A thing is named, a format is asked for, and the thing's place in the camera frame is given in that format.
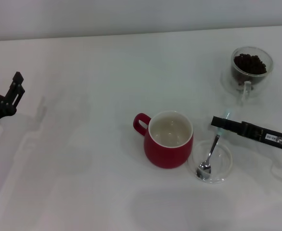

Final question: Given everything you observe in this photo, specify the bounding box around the metal spoon with blue handle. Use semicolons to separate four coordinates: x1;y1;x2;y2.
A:
195;109;235;180

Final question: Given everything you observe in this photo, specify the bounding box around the red ceramic mug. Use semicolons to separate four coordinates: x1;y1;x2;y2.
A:
132;110;194;169

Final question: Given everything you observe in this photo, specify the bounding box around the coffee beans pile in glass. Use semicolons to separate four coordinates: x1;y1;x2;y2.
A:
231;53;268;85

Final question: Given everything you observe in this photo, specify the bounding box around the clear glass saucer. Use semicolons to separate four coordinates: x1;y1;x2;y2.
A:
188;140;233;185
221;68;274;98

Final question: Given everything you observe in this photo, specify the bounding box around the clear glass cup with handle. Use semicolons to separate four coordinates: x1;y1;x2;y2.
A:
231;47;274;104

